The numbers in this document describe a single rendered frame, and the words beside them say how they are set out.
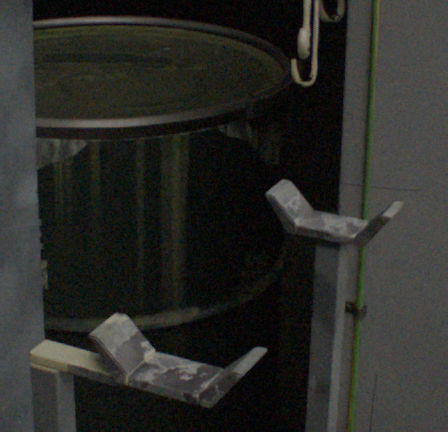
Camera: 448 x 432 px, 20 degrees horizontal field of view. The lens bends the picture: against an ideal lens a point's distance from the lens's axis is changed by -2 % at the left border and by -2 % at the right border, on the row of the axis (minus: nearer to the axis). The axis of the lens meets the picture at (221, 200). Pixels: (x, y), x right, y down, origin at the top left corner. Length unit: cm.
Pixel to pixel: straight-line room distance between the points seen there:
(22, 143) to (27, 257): 7
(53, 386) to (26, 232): 15
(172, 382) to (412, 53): 58
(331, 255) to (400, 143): 38
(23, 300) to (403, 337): 53
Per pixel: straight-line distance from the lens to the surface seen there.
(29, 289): 76
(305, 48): 114
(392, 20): 110
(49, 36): 210
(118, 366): 58
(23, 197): 73
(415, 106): 111
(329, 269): 75
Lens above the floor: 139
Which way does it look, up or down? 22 degrees down
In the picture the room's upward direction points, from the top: 1 degrees clockwise
